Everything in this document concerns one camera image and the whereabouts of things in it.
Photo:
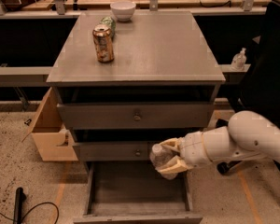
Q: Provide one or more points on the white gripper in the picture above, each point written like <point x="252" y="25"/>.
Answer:
<point x="192" y="149"/>

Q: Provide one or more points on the hand sanitizer pump bottle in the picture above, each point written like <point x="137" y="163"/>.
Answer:
<point x="238" y="61"/>

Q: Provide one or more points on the grey middle drawer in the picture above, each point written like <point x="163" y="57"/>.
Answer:
<point x="113" y="151"/>

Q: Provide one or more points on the grey top drawer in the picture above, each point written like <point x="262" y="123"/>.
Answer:
<point x="135" y="116"/>

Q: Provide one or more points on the black office chair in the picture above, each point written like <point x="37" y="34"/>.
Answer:
<point x="259" y="90"/>

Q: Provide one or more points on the grey drawer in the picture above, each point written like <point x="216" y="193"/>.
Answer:
<point x="132" y="192"/>
<point x="113" y="151"/>
<point x="135" y="116"/>

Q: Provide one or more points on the grey drawer cabinet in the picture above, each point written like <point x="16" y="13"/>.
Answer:
<point x="160" y="57"/>

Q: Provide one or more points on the grey bottom drawer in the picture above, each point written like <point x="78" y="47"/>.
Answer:
<point x="132" y="192"/>

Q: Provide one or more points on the clear plastic water bottle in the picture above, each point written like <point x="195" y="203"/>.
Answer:
<point x="160" y="155"/>

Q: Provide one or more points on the white ceramic bowl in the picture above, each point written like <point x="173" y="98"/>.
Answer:
<point x="123" y="10"/>

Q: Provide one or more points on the gold soda can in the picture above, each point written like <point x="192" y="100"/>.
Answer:
<point x="103" y="43"/>

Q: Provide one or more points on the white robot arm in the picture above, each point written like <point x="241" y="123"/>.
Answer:
<point x="248" y="136"/>

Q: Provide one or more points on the green soda can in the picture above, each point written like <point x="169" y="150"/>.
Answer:
<point x="110" y="23"/>

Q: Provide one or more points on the black cylindrical tool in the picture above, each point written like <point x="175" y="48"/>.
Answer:
<point x="19" y="199"/>

